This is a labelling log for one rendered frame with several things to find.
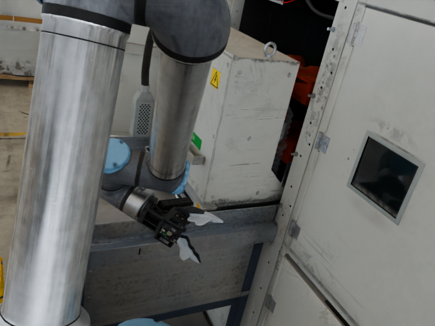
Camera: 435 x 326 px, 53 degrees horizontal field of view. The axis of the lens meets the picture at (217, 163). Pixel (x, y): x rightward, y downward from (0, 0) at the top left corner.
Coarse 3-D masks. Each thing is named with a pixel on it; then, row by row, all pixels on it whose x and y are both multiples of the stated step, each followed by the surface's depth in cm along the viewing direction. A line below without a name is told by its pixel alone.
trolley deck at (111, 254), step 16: (160, 192) 151; (112, 208) 137; (272, 224) 146; (144, 240) 126; (192, 240) 131; (208, 240) 134; (224, 240) 137; (240, 240) 140; (256, 240) 144; (272, 240) 147; (96, 256) 118; (112, 256) 121; (128, 256) 123; (144, 256) 126; (160, 256) 128
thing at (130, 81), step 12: (228, 0) 168; (132, 36) 172; (144, 36) 173; (132, 48) 172; (156, 48) 173; (132, 60) 176; (156, 60) 178; (132, 72) 179; (156, 72) 180; (120, 84) 180; (132, 84) 181; (156, 84) 182; (120, 96) 183; (132, 96) 183; (120, 108) 185; (120, 120) 188; (120, 132) 187
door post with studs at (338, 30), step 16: (352, 0) 112; (336, 16) 118; (336, 32) 117; (336, 48) 117; (320, 64) 124; (336, 64) 118; (320, 80) 124; (320, 96) 124; (320, 112) 124; (304, 128) 131; (304, 144) 131; (304, 160) 131; (288, 176) 140; (288, 192) 139; (288, 208) 140; (272, 256) 149; (272, 272) 150; (256, 304) 160; (256, 320) 160
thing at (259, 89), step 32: (256, 64) 119; (288, 64) 123; (256, 96) 124; (288, 96) 129; (224, 128) 124; (256, 128) 129; (224, 160) 130; (256, 160) 136; (224, 192) 136; (256, 192) 142
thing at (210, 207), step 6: (150, 138) 174; (186, 186) 143; (186, 192) 143; (192, 192) 140; (192, 198) 139; (198, 198) 137; (192, 204) 139; (204, 204) 134; (210, 204) 135; (210, 210) 134
